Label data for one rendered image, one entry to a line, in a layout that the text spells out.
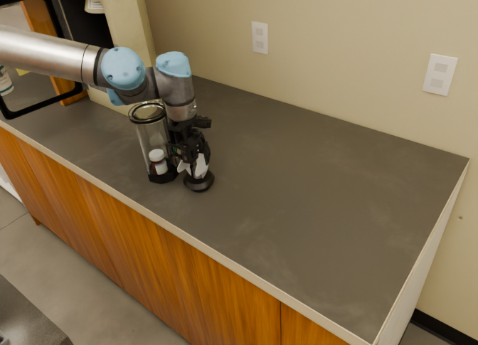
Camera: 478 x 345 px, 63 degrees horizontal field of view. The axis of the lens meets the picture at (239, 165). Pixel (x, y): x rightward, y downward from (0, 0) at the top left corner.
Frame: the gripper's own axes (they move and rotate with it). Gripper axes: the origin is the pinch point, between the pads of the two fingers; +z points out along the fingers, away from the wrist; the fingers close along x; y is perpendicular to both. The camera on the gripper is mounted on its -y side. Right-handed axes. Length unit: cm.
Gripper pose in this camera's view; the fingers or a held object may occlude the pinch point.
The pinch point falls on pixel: (198, 171)
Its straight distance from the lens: 111.6
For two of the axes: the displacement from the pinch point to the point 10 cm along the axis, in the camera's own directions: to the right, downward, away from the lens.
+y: -4.0, 5.9, -7.0
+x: 9.1, 2.0, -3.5
